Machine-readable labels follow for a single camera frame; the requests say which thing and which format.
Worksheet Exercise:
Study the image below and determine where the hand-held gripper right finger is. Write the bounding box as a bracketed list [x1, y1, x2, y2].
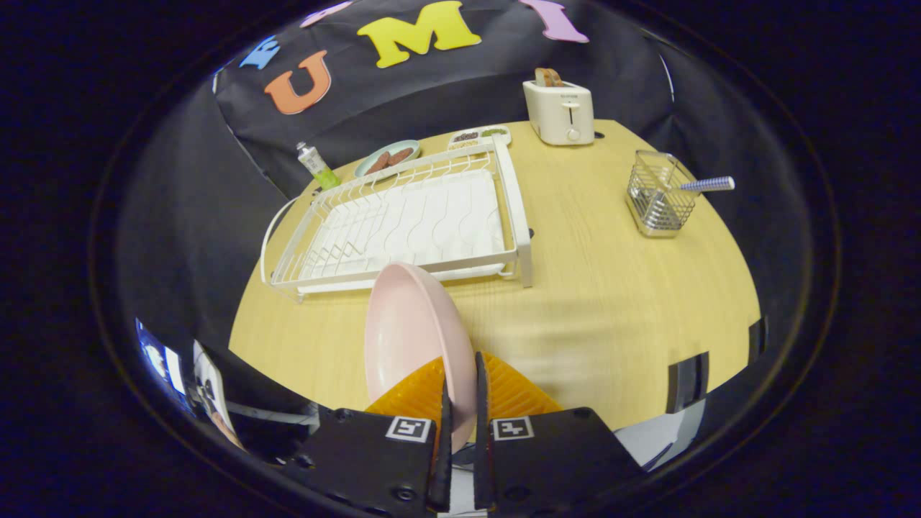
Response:
[473, 351, 646, 514]

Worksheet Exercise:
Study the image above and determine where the pink plate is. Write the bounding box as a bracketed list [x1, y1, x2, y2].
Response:
[363, 263, 479, 454]

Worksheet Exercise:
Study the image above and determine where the blue and white object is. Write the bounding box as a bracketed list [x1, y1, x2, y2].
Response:
[135, 320, 245, 450]

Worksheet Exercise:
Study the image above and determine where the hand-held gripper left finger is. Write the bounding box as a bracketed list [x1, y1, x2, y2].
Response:
[283, 355, 454, 514]

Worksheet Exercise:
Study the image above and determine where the white compartment snack tray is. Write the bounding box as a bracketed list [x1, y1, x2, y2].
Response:
[448, 126, 512, 151]

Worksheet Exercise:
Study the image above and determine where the teal plate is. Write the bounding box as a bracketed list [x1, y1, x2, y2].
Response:
[354, 140, 422, 179]

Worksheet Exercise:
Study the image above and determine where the blue striped handle spoon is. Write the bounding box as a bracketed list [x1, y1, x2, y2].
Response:
[676, 176, 736, 195]

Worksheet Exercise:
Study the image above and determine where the green and white tube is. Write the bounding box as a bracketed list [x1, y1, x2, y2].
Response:
[296, 142, 341, 191]

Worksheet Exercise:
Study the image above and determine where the white wire dish rack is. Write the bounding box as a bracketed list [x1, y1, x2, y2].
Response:
[260, 137, 535, 303]

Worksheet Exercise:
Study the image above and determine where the white toaster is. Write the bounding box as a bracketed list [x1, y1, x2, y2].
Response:
[523, 79, 596, 146]

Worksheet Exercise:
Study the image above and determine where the white drip tray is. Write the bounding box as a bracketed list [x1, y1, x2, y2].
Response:
[299, 169, 504, 296]

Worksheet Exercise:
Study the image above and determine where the metal wire basket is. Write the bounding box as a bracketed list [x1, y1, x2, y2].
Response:
[626, 151, 697, 238]

